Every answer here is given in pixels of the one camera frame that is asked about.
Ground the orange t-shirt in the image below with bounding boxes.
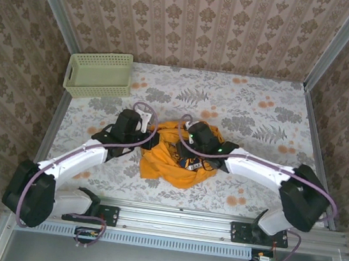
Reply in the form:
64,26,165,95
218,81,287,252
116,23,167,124
137,113,227,194

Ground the floral patterned tablecloth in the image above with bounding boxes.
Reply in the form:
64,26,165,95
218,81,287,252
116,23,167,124
34,50,343,228

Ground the pale green plastic basket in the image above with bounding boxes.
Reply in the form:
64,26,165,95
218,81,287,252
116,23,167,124
61,46,136,106

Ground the small circuit board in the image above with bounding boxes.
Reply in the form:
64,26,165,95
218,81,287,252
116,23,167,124
250,248,278,261
74,226,100,245

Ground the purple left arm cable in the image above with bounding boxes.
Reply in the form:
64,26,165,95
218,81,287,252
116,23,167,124
11,87,163,256

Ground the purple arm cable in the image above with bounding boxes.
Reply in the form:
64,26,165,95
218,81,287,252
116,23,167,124
11,87,163,256
161,113,349,261

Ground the aluminium side rail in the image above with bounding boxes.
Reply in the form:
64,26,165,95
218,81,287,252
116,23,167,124
287,89,349,231
21,86,73,196

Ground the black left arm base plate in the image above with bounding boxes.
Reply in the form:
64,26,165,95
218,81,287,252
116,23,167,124
61,198,120,228

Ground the aluminium mounting rail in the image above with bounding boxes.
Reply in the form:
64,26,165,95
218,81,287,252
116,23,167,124
5,184,349,258

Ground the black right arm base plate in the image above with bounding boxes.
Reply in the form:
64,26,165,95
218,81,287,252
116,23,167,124
229,221,291,250

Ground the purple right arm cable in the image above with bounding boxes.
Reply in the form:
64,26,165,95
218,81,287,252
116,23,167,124
161,113,349,261

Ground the grey slotted cable duct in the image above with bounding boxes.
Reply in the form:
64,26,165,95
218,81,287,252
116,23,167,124
15,216,253,261

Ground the aluminium frame post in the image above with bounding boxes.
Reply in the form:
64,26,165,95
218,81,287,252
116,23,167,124
16,0,88,56
302,0,349,96

